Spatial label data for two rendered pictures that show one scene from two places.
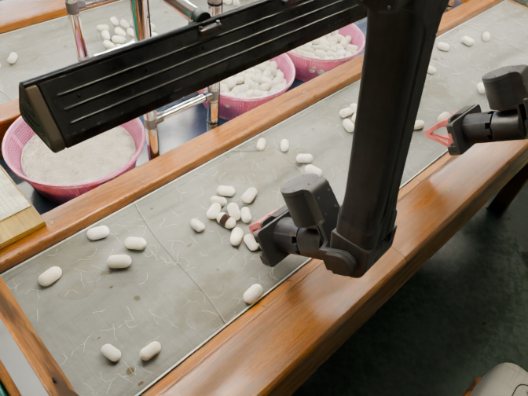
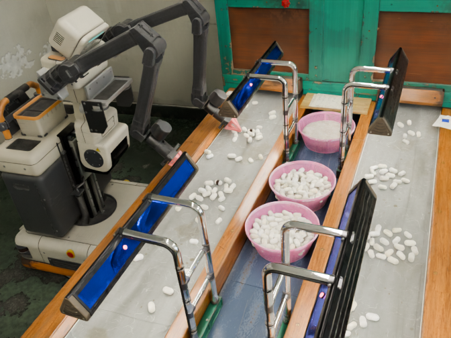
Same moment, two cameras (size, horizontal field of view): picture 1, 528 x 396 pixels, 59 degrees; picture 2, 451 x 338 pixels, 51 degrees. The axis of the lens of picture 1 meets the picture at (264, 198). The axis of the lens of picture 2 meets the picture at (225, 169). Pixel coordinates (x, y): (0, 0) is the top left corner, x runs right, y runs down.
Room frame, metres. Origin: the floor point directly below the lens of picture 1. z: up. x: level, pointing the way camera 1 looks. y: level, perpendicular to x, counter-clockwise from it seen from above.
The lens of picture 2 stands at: (2.40, -0.57, 1.94)
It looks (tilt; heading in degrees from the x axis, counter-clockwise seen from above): 35 degrees down; 165
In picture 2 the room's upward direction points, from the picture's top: 7 degrees counter-clockwise
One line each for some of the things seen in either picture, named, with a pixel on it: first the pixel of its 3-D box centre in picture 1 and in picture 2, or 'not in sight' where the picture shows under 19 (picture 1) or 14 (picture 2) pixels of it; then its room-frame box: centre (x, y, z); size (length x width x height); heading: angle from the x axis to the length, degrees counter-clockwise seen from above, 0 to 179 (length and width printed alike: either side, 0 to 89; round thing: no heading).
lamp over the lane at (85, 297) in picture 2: not in sight; (138, 221); (1.35, -0.57, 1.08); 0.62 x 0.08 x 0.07; 140
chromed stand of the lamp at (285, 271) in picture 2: not in sight; (307, 307); (1.67, -0.20, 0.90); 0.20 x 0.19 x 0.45; 140
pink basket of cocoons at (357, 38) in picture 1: (314, 48); (282, 234); (1.21, -0.08, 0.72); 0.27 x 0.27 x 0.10
